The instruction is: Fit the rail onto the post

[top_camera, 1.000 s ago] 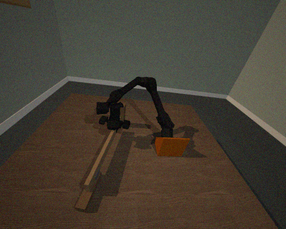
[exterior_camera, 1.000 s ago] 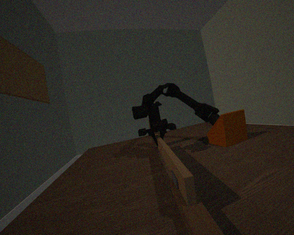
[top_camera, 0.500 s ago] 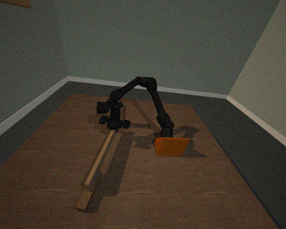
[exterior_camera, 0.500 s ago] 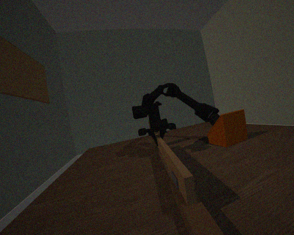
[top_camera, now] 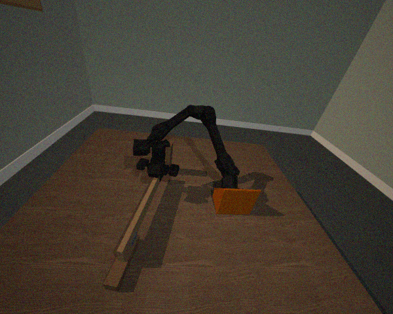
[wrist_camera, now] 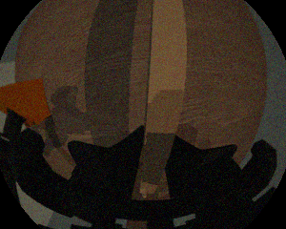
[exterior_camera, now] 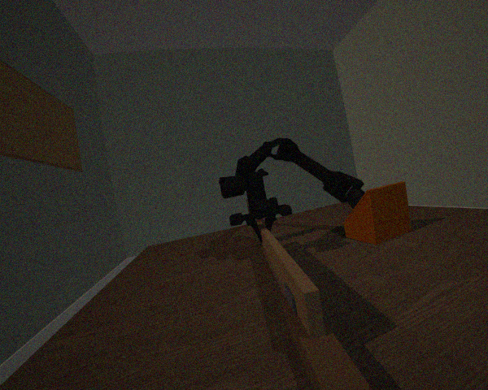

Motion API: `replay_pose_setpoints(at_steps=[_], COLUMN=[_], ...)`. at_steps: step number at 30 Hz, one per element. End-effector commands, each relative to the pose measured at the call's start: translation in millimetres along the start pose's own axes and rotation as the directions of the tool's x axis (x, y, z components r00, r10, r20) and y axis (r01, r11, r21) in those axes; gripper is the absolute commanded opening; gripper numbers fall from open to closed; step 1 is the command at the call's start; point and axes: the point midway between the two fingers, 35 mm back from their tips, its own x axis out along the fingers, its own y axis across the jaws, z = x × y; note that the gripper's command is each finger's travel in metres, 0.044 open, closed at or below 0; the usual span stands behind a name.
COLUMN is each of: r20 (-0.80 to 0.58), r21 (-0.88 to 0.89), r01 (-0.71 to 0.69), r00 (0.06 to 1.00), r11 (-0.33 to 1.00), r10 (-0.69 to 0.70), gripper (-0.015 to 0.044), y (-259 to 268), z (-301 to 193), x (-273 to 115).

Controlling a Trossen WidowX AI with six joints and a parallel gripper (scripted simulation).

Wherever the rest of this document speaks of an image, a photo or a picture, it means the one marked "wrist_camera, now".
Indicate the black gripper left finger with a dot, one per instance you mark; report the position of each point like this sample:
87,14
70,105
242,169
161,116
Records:
121,158

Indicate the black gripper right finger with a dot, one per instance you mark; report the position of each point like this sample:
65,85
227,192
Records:
185,161

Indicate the long wooden rail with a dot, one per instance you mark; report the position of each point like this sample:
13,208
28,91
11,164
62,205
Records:
165,89

